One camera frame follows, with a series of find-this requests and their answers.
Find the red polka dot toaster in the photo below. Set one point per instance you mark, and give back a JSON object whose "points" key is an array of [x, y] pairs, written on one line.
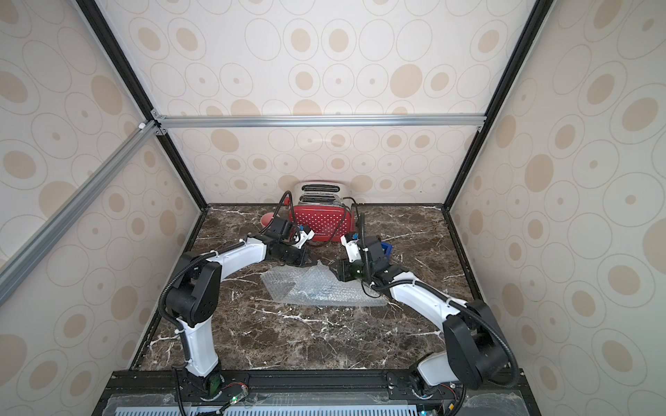
{"points": [[324, 206]]}

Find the horizontal aluminium frame bar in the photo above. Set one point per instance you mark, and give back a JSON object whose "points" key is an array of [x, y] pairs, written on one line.
{"points": [[323, 121]]}

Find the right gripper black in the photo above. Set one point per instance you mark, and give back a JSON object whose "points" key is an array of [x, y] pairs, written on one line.
{"points": [[347, 268]]}

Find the clear bubble wrap sheet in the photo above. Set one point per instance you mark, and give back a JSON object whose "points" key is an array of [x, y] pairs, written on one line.
{"points": [[317, 286]]}

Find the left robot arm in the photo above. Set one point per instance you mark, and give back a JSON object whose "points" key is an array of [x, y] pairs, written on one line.
{"points": [[191, 296]]}

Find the diagonal aluminium frame bar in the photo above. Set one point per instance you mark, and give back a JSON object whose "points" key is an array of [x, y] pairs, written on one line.
{"points": [[28, 257]]}

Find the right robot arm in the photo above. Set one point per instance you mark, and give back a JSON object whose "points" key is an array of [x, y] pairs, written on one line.
{"points": [[476, 351]]}

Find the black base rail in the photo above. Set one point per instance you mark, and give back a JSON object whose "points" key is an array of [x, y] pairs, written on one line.
{"points": [[307, 392]]}

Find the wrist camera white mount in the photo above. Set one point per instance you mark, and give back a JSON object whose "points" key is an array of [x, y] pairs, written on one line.
{"points": [[350, 244], [304, 234]]}

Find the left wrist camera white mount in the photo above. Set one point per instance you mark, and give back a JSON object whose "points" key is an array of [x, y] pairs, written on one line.
{"points": [[304, 234]]}

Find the pink plastic cup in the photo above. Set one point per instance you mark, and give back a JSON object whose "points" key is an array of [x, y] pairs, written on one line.
{"points": [[266, 221]]}

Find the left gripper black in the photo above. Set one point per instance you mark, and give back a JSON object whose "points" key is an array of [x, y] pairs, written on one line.
{"points": [[302, 261]]}

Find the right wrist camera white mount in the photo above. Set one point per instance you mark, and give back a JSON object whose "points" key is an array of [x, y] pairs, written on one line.
{"points": [[350, 244]]}

